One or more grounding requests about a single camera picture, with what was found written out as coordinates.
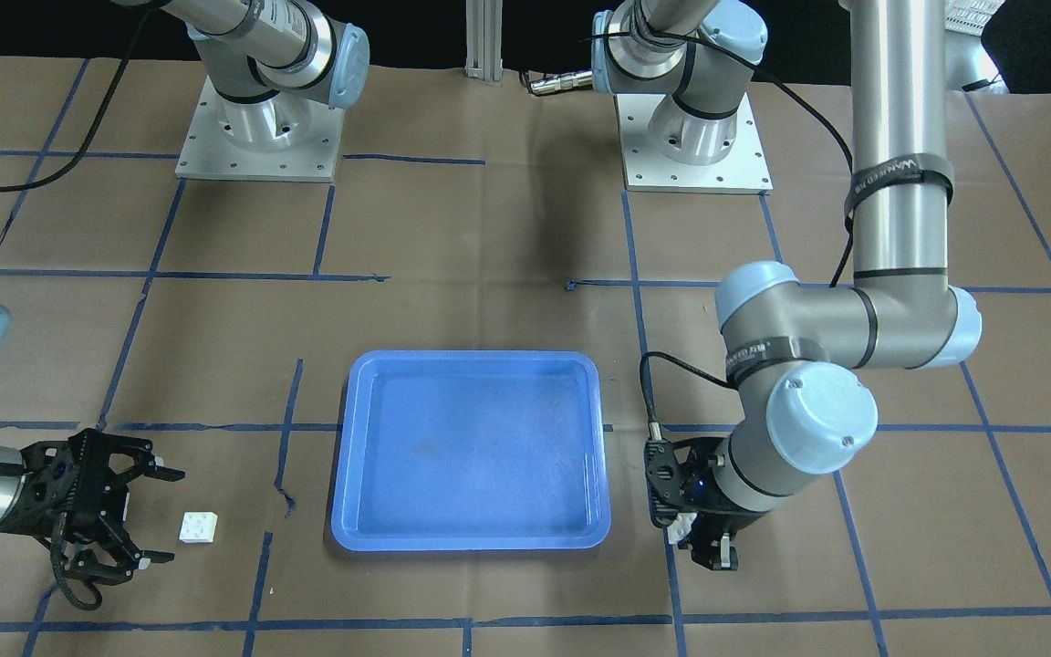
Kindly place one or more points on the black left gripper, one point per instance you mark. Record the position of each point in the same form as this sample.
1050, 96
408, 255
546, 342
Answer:
720, 516

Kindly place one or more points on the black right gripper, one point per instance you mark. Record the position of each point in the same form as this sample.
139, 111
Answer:
26, 513

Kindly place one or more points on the white block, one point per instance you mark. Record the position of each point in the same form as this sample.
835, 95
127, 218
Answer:
198, 527
680, 528

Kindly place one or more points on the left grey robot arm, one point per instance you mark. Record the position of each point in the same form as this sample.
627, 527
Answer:
793, 352

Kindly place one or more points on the blue plastic tray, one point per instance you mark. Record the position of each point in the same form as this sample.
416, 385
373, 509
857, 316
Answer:
471, 450

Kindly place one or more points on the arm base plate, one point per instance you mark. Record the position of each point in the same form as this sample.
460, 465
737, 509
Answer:
282, 139
665, 150

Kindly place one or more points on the aluminium frame post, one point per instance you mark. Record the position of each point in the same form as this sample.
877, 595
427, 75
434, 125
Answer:
483, 21

